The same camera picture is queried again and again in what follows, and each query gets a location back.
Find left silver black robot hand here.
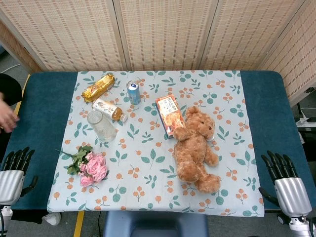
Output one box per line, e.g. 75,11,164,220
0,146,39,206

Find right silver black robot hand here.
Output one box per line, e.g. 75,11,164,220
258,150,313,219

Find pink rose bouquet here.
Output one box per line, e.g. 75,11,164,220
55,145,110,188

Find person's hand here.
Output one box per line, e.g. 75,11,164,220
0,92,20,134

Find clear glass vase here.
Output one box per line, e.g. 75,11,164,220
86,109,118,143

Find white shoe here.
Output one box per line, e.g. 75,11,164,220
41,212,61,226

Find white power strip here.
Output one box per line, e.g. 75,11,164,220
296,117,316,127

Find person in black clothing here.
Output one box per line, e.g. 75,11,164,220
0,73,22,107

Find brown teddy bear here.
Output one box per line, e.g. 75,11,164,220
172,106,222,194

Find tea bottle with white cap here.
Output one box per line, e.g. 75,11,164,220
92,98,128,122

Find golden biscuit packet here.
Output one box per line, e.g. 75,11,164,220
81,73,116,103

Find floral leaf print tablecloth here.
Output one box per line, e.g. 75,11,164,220
46,70,265,218

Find blue padded stool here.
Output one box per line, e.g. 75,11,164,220
103,211,209,237

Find orange snack box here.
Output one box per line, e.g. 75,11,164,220
155,94,187,139

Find blue drink can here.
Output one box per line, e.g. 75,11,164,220
126,80,142,105

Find bamboo folding screen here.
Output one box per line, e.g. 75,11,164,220
0,0,316,107

